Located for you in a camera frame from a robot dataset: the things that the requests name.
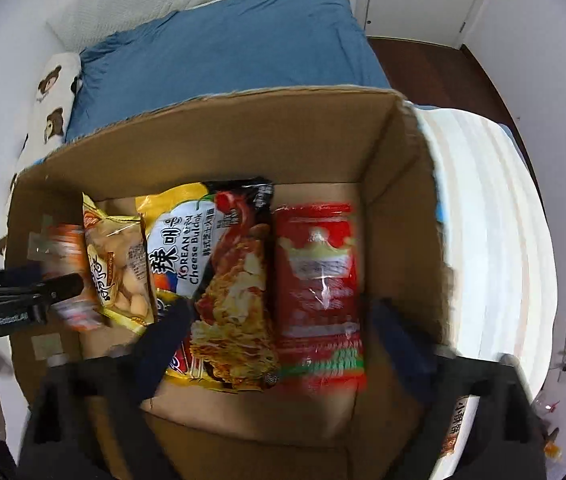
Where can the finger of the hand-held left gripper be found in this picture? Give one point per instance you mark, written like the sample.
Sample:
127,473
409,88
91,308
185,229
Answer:
63,288
13,276

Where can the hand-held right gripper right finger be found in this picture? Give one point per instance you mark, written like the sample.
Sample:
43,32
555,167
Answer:
403,355

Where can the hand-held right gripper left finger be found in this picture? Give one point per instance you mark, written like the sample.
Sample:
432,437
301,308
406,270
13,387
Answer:
163,345

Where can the orange panda snack packet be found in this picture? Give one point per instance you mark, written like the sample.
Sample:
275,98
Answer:
70,255

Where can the brown cardboard box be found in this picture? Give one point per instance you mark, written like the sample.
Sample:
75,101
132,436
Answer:
303,135

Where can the yellow bun snack packet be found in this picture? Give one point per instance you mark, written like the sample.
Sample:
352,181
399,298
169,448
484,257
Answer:
118,255

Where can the pale snack packet brown print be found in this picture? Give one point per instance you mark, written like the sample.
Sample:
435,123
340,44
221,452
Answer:
455,430

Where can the black yellow noodle packet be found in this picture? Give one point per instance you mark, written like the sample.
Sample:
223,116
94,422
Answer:
233,285

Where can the red noodle packet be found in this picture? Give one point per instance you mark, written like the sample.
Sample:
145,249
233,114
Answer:
318,280

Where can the striped white blanket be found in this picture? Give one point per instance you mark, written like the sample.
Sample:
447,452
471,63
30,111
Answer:
488,210

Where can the bear print pillow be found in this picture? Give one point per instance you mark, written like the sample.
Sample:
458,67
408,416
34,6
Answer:
53,90

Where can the blue duvet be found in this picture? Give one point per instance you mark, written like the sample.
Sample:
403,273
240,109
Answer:
223,45

